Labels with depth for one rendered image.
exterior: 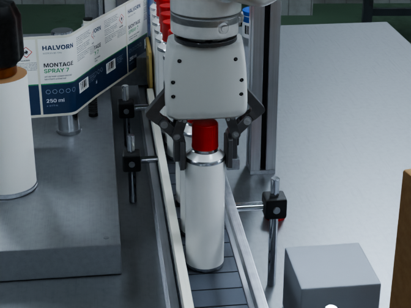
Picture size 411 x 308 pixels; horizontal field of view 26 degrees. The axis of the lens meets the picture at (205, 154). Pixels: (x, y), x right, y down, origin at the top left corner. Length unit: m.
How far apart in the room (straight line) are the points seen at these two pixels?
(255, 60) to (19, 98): 0.40
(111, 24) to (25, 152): 0.41
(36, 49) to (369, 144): 0.64
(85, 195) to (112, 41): 0.41
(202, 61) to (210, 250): 0.26
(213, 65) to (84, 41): 0.58
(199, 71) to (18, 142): 0.40
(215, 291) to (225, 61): 0.30
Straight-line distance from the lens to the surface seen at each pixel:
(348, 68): 2.11
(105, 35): 1.68
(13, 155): 1.37
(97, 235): 1.28
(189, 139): 1.19
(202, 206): 1.13
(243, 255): 1.06
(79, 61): 1.59
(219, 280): 1.17
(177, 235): 1.20
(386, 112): 1.86
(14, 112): 1.35
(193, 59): 1.05
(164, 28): 1.53
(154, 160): 1.43
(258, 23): 1.46
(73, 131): 1.61
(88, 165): 1.49
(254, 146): 1.54
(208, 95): 1.07
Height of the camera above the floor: 1.51
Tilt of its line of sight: 25 degrees down
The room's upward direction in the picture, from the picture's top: straight up
